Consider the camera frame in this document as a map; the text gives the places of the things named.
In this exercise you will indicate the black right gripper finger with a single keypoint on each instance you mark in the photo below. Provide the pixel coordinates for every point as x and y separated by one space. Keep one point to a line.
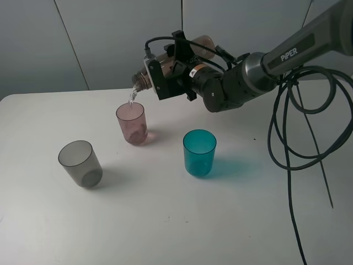
179 51

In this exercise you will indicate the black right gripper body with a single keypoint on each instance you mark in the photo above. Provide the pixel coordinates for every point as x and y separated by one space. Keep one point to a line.
190 77

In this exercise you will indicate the brown translucent water bottle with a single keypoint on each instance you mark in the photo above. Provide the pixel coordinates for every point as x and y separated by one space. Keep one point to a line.
141 80

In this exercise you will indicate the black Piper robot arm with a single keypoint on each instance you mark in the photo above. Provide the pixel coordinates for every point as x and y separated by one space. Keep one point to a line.
259 73

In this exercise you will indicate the pink translucent cup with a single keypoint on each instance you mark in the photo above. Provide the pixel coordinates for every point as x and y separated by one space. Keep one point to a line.
132 121

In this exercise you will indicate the teal translucent cup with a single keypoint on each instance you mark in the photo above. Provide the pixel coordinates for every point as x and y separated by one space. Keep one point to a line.
199 150

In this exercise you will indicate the grey translucent cup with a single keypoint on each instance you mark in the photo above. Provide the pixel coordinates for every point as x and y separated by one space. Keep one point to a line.
81 163

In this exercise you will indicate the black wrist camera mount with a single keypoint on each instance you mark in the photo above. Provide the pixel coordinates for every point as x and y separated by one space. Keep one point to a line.
164 86

